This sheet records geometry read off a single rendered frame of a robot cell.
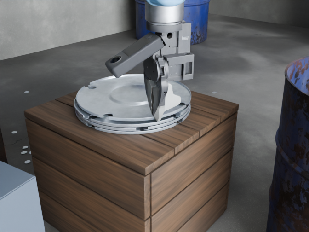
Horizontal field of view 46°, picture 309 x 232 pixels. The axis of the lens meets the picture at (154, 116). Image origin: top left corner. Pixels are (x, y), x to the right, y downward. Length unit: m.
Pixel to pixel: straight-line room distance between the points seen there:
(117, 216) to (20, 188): 0.36
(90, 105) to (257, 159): 0.74
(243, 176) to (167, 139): 0.57
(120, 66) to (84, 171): 0.27
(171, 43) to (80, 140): 0.29
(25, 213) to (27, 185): 0.04
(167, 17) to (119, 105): 0.28
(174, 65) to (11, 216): 0.42
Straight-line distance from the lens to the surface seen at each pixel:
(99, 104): 0.88
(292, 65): 0.90
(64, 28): 2.89
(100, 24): 3.10
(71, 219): 1.00
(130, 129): 0.79
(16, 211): 0.52
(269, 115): 1.76
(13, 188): 0.51
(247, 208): 1.17
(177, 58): 0.72
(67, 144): 0.85
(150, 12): 0.70
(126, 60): 0.69
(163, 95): 0.73
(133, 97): 0.90
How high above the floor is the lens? 0.74
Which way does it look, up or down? 26 degrees down
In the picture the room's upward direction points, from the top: straight up
